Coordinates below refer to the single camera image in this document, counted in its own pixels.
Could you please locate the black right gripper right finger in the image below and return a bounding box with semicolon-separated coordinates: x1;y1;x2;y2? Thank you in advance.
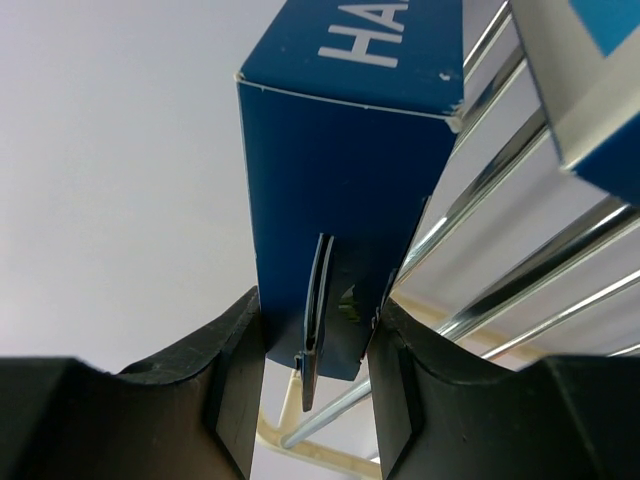
368;302;639;479

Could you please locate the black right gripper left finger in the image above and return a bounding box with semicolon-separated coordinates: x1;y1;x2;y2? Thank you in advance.
1;290;265;479

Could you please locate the blue white Harry's razor box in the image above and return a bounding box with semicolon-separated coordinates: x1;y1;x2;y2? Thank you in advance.
236;1;464;411

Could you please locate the cream metal wire shelf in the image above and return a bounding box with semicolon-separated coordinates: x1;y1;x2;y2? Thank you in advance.
256;1;639;479

